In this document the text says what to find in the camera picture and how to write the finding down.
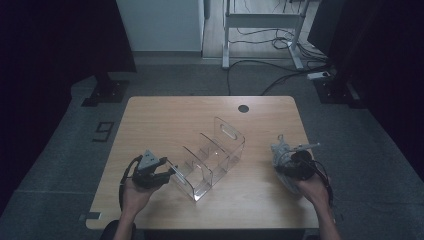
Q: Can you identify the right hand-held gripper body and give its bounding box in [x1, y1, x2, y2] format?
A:
[283, 142, 322, 182]

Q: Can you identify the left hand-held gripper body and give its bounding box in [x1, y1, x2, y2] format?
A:
[131, 149, 168, 190]

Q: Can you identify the grey striped cloth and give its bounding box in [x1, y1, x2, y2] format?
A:
[270, 134, 303, 194]

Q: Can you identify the clear acrylic divided organizer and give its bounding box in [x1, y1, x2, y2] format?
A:
[165, 116, 247, 203]

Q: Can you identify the person's left hand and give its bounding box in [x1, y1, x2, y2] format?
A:
[121, 179, 163, 218]

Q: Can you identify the person's right hand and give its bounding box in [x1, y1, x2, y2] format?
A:
[293, 173, 331, 209]

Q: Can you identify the grey tape strip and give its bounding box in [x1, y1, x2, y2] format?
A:
[79, 212, 102, 223]

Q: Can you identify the black stand base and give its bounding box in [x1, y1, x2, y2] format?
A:
[81, 71, 130, 108]
[313, 78, 368, 109]

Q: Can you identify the white power strip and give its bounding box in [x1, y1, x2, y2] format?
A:
[306, 70, 332, 81]

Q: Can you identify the dark curtain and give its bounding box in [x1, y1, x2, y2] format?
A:
[308, 0, 424, 178]
[0, 0, 138, 214]

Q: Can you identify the white cabinet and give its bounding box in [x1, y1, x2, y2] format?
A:
[115, 0, 206, 53]

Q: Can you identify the left hand-held gripper black cable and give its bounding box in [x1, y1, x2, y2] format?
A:
[118, 154, 144, 211]

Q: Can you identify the hand-held gripper black cable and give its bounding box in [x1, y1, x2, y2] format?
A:
[308, 159, 334, 208]
[118, 154, 144, 211]

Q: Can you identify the right hand-held gripper black cable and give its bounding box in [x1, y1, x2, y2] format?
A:
[308, 159, 334, 208]

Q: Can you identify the black floor cable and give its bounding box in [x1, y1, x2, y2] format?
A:
[259, 64, 334, 97]
[226, 59, 311, 97]

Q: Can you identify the tangle of black cables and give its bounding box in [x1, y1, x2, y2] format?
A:
[229, 0, 329, 63]

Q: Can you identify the white desk frame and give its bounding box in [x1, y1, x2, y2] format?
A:
[222, 0, 313, 70]

